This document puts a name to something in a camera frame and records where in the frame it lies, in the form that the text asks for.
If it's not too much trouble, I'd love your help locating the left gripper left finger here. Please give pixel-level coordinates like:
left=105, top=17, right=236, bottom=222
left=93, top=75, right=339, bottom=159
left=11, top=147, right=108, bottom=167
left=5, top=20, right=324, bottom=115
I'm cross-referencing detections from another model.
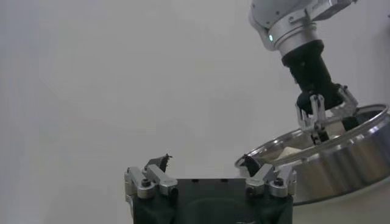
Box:
left=124, top=153, right=179, bottom=200

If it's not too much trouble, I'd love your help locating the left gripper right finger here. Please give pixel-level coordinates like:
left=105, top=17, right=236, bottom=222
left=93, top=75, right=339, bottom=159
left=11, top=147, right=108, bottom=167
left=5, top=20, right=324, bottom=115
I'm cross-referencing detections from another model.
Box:
left=242, top=154, right=298, bottom=198

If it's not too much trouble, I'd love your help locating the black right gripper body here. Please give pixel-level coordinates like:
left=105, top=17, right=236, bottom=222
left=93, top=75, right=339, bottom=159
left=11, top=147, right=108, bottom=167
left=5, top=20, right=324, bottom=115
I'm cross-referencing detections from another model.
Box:
left=282, top=39, right=345, bottom=115

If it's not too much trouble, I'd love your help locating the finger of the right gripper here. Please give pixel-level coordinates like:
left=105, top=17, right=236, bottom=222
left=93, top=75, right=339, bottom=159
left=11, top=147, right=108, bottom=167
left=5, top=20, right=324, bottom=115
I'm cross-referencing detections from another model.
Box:
left=294, top=94, right=332, bottom=145
left=331, top=85, right=360, bottom=131

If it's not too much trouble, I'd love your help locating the stainless steel steamer basket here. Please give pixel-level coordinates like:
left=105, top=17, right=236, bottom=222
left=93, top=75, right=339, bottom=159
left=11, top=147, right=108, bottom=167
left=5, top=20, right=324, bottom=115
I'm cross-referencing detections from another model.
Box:
left=234, top=103, right=390, bottom=206

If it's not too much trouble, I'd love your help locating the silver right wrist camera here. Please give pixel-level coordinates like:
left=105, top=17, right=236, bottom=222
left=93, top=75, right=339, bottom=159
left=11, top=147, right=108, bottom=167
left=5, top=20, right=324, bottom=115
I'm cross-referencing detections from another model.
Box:
left=304, top=0, right=358, bottom=23

